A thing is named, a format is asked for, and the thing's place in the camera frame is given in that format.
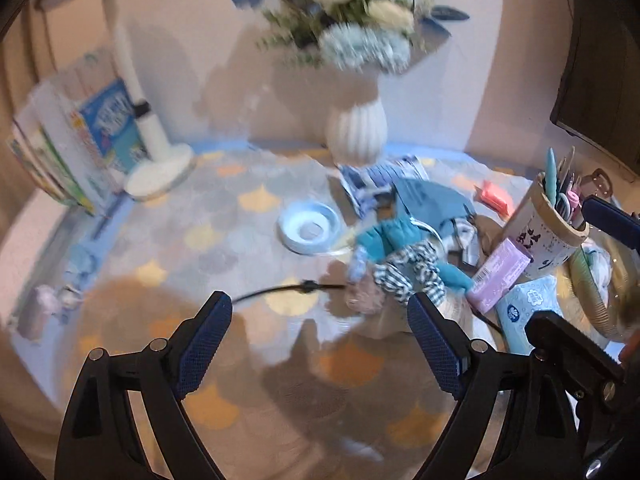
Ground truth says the black television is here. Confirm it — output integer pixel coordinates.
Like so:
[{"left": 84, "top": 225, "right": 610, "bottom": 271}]
[{"left": 550, "top": 0, "right": 640, "bottom": 171}]

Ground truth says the blue and white wet wipes pack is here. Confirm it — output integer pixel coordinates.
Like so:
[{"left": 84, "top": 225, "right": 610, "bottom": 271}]
[{"left": 337, "top": 156, "right": 431, "bottom": 216}]

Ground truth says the bamboo pen holder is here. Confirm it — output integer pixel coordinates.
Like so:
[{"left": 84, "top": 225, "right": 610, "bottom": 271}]
[{"left": 502, "top": 172, "right": 591, "bottom": 278}]

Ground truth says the row of books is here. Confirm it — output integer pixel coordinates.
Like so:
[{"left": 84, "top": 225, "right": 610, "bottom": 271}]
[{"left": 7, "top": 50, "right": 151, "bottom": 216}]

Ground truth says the blue dotted tissue pack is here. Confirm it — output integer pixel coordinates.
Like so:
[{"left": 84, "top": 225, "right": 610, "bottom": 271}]
[{"left": 495, "top": 275, "right": 573, "bottom": 353}]

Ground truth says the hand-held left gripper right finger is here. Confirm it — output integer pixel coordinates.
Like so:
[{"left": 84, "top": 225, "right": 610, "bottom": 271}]
[{"left": 406, "top": 292, "right": 596, "bottom": 480}]

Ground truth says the small white figurine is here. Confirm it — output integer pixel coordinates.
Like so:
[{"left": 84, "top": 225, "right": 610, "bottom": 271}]
[{"left": 17, "top": 285, "right": 57, "bottom": 341}]

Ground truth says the white desk lamp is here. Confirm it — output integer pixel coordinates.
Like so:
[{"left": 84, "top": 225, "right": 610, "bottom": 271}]
[{"left": 35, "top": 0, "right": 195, "bottom": 203}]

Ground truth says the doll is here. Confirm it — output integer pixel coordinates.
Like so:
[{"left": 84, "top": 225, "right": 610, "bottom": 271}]
[{"left": 345, "top": 220, "right": 476, "bottom": 316}]

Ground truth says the blue and white flower bouquet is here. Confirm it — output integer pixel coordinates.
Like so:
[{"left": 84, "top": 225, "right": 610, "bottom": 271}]
[{"left": 227, "top": 0, "right": 471, "bottom": 76}]

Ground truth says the pink packet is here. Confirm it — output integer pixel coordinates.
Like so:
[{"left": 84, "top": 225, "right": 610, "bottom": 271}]
[{"left": 474, "top": 180, "right": 516, "bottom": 216}]

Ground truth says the purple packet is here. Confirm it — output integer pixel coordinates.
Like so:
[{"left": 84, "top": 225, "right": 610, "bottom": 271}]
[{"left": 467, "top": 237, "right": 532, "bottom": 313}]

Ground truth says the black cable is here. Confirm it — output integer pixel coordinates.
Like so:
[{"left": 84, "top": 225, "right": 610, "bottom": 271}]
[{"left": 232, "top": 280, "right": 346, "bottom": 307}]

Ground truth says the blue and white tape roll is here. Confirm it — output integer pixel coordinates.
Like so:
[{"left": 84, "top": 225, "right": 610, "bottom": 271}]
[{"left": 277, "top": 200, "right": 343, "bottom": 256}]

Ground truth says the white ribbed vase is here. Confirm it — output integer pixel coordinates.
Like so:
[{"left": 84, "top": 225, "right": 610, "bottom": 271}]
[{"left": 325, "top": 95, "right": 388, "bottom": 166}]

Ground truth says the small brown handbag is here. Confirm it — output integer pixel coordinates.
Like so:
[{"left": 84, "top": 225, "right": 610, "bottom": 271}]
[{"left": 587, "top": 170, "right": 617, "bottom": 199}]

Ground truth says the bunch of pens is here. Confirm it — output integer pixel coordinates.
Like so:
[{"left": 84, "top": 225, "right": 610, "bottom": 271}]
[{"left": 542, "top": 147, "right": 586, "bottom": 226}]

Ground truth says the blue cloth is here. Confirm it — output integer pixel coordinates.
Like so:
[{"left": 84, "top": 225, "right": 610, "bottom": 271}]
[{"left": 390, "top": 178, "right": 478, "bottom": 241}]

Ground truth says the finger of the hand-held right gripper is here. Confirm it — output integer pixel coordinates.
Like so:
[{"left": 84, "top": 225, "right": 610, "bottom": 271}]
[
  {"left": 524, "top": 311, "right": 628, "bottom": 403},
  {"left": 582, "top": 196, "right": 640, "bottom": 252}
]

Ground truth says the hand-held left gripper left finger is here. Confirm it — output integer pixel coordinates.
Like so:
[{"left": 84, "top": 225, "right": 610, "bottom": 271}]
[{"left": 55, "top": 290, "right": 233, "bottom": 480}]

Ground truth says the ribbed glass plate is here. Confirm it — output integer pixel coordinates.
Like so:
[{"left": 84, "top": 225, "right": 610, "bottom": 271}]
[{"left": 565, "top": 230, "right": 640, "bottom": 341}]

